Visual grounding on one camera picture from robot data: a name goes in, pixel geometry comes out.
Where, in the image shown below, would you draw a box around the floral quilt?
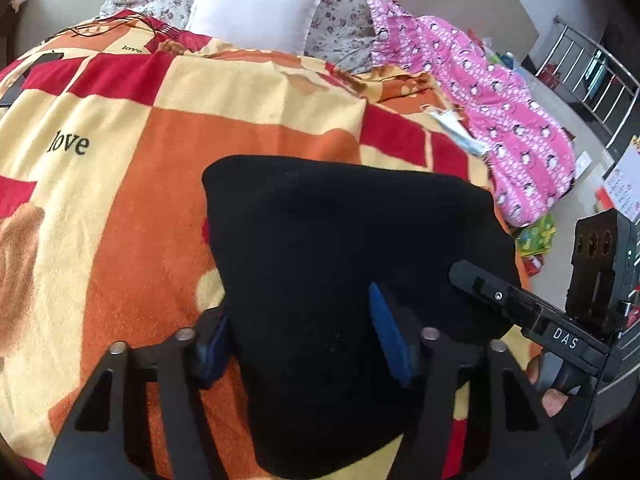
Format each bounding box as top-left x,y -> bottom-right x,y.
99,0 -> 396,75

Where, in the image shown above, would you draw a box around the person's right hand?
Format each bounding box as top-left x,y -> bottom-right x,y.
529,355 -> 571,418

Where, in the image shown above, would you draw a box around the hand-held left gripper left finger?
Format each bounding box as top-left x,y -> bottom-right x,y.
45,305 -> 233,480

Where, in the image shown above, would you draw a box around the white box with red print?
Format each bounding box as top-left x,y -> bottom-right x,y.
602,142 -> 640,221

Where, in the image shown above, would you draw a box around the black phone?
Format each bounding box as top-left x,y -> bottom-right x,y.
0,51 -> 66,109

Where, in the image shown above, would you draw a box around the pink penguin-print blanket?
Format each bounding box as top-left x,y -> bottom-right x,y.
367,0 -> 577,228

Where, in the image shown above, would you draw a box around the blue face mask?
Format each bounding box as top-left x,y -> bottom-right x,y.
420,104 -> 491,157

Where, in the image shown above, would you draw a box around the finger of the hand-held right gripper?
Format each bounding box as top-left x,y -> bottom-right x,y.
448,260 -> 546,332

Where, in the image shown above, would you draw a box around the thin black cable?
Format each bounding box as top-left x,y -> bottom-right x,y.
65,12 -> 186,43

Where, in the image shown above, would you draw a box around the black pants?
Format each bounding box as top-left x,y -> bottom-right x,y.
201,155 -> 517,478

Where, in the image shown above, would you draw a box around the metal railing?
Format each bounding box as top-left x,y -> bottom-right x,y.
552,17 -> 640,148

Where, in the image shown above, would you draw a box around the green snack packet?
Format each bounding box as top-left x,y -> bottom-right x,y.
515,214 -> 557,256

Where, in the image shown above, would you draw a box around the red and yellow printed blanket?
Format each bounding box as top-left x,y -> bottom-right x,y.
0,10 -> 531,480

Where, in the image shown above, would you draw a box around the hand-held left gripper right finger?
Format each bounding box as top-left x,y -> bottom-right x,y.
367,282 -> 571,480

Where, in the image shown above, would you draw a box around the white pillow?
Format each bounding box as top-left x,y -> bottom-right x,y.
185,0 -> 323,55

